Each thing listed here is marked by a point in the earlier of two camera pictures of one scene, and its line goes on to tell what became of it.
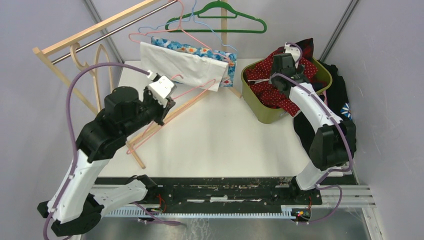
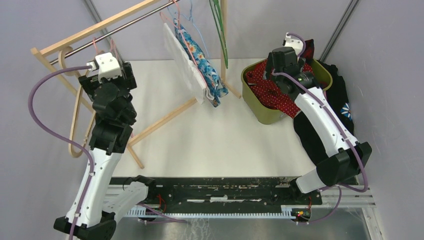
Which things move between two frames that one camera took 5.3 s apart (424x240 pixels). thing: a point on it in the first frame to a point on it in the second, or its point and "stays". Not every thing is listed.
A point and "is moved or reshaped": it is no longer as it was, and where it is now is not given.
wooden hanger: [74, 54] is moved or reshaped
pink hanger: [131, 150] to [101, 52]
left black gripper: [164, 111] to [127, 79]
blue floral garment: [229, 79] to [214, 84]
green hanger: [217, 9] to [215, 8]
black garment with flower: [336, 96] stays
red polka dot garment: [259, 78] stays
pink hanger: [179, 29] to [178, 27]
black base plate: [196, 192] stays
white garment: [203, 72] is moved or reshaped
